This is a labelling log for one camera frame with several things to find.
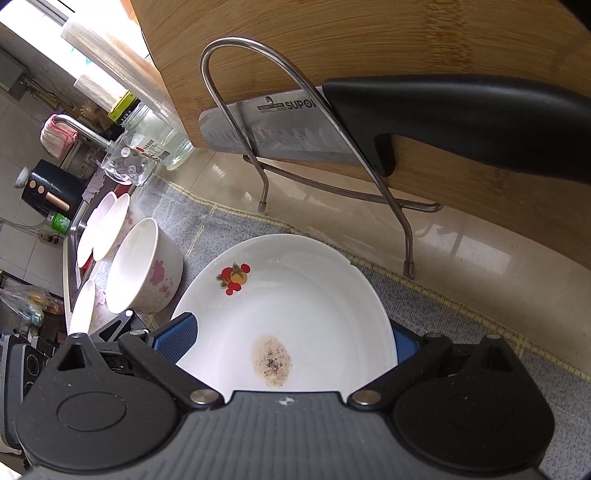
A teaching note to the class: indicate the pink cloth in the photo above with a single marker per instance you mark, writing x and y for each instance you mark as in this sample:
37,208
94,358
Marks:
57,138

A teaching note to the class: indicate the glass jar yellow green lid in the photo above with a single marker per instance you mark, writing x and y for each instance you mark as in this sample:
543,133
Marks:
157,138

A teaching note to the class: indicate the white fruit print plate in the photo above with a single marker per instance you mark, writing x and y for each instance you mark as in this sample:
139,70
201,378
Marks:
300,300

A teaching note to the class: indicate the clear glass mug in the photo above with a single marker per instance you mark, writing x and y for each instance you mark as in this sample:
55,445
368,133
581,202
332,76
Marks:
127,161

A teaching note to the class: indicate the steel faucet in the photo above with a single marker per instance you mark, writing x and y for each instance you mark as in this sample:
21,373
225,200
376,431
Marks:
83,129

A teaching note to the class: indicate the grey teal checked cloth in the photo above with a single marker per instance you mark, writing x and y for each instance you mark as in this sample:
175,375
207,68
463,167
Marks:
461,314

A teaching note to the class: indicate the clear plastic grocery bag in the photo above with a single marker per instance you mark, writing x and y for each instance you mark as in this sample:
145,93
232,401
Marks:
27,304

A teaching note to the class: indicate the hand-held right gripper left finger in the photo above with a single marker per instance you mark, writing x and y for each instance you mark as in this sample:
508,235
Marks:
175,334

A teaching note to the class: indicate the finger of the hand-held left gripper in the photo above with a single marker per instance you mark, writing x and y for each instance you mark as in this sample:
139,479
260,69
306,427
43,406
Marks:
115,325

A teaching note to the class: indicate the bamboo cutting board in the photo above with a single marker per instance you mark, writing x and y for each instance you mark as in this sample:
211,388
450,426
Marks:
415,37

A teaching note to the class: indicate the white pink flower bowl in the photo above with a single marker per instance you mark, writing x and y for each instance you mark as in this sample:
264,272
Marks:
138,258
85,304
117,221

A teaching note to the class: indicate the black air fryer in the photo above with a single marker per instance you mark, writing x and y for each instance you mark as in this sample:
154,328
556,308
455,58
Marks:
51,189

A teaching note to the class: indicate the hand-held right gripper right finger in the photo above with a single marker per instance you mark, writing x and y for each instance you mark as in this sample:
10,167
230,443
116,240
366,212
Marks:
407,346

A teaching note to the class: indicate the small green container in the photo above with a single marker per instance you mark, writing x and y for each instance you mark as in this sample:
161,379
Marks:
57,223

